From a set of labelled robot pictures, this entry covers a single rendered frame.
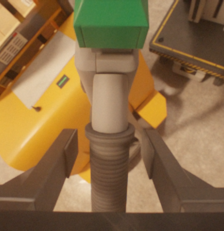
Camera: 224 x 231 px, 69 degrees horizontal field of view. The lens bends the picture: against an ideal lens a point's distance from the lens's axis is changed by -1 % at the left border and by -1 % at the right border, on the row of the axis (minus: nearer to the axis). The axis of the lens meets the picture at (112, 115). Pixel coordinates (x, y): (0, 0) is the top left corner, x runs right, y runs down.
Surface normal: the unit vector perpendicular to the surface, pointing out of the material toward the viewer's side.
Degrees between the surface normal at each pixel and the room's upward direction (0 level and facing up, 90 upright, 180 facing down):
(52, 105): 14
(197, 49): 0
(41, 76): 0
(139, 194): 0
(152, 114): 22
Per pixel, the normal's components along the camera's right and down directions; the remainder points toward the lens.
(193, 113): -0.26, -0.21
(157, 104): 0.01, 0.04
